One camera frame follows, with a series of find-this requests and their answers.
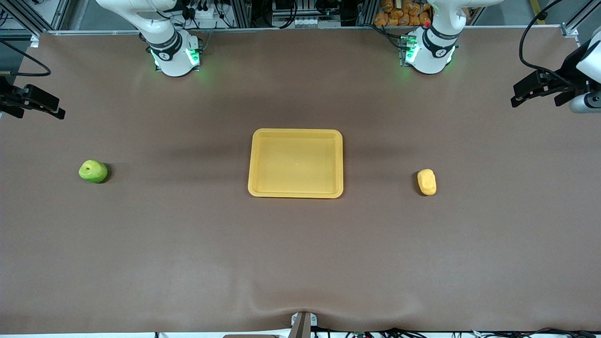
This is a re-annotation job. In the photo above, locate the metal clamp bracket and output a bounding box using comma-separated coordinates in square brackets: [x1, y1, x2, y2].
[290, 311, 317, 338]

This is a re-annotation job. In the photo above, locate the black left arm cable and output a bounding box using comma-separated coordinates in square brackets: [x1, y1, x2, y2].
[519, 0, 578, 90]

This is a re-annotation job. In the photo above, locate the yellow potato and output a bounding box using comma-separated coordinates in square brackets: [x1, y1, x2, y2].
[417, 169, 437, 196]

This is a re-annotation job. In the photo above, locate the bag of orange snacks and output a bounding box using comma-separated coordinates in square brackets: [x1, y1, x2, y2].
[374, 0, 432, 27]

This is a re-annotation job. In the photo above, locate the yellow plastic tray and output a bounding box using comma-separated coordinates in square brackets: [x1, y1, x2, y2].
[248, 128, 344, 199]

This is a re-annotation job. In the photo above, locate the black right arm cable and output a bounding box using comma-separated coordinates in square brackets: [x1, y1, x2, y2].
[0, 40, 52, 77]

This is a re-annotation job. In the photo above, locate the aluminium frame post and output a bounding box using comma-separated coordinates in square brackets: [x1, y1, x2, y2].
[230, 0, 252, 28]
[357, 0, 377, 26]

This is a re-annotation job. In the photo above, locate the white power strip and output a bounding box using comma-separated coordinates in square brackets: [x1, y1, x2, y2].
[190, 5, 217, 22]

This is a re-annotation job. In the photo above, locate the green apple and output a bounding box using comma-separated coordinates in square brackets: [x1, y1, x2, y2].
[78, 160, 108, 184]

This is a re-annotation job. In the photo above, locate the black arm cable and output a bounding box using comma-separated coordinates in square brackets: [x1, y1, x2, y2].
[0, 40, 52, 77]
[519, 0, 578, 90]

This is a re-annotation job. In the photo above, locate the silver table edge rail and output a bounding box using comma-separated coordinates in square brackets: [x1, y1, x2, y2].
[40, 26, 578, 36]

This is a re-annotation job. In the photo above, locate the brown table mat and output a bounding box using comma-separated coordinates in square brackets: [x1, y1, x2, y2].
[0, 26, 601, 334]

